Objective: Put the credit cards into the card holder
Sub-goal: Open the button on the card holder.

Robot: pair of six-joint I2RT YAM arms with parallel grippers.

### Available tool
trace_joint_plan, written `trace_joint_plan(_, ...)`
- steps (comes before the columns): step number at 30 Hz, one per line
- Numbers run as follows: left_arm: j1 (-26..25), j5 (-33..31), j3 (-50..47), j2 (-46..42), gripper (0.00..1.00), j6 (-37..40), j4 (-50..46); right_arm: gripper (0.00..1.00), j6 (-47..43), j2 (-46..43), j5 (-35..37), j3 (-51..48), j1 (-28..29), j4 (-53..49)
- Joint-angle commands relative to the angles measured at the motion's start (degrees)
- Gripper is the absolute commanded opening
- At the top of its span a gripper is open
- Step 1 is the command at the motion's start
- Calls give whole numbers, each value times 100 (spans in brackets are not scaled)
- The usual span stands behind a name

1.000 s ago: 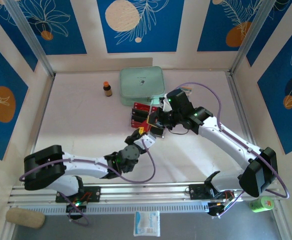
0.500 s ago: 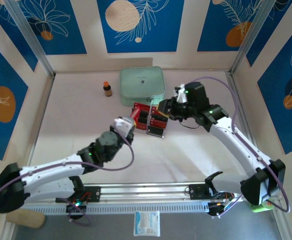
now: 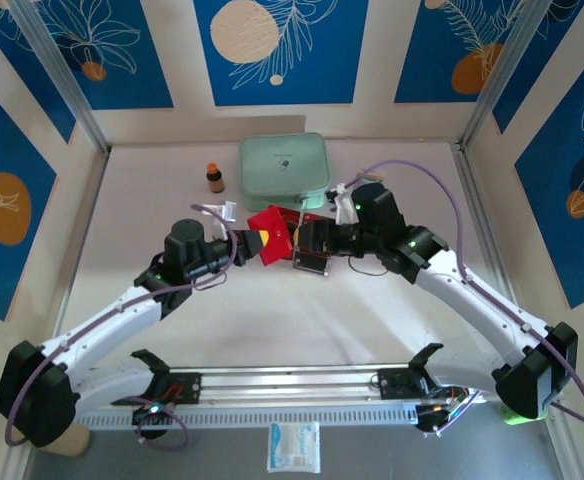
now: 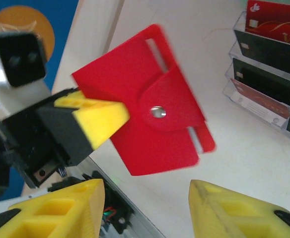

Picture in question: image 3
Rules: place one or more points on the red card holder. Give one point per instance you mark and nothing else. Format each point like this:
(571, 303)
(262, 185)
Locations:
(277, 250)

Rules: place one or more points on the black credit card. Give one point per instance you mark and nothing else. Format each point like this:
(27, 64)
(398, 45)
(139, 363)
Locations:
(312, 262)

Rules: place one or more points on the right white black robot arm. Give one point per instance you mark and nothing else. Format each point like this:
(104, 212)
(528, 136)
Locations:
(472, 300)

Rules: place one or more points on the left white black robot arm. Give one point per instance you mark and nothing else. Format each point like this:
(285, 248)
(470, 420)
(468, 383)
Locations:
(97, 320)

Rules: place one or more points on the brown bottle orange cap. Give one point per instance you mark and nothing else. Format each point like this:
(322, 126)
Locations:
(215, 181)

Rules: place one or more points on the mint green zip pouch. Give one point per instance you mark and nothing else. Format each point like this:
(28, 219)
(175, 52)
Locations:
(282, 165)

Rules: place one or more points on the white blue gauze packet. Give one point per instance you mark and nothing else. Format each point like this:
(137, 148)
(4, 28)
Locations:
(293, 447)

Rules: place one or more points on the beige foam roll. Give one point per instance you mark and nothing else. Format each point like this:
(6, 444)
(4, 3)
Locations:
(72, 442)

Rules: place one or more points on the green cylindrical can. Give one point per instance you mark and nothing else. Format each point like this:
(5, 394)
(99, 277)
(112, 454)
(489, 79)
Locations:
(514, 419)

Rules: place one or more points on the aluminium table edge rail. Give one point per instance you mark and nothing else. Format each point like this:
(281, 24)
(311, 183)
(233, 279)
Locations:
(481, 210)

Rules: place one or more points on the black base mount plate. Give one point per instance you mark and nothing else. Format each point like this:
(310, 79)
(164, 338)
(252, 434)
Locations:
(187, 387)
(394, 382)

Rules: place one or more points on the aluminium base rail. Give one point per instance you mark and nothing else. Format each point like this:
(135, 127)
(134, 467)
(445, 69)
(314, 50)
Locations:
(292, 385)

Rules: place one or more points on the aluminium frame post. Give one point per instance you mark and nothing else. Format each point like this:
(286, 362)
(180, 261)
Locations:
(506, 65)
(57, 65)

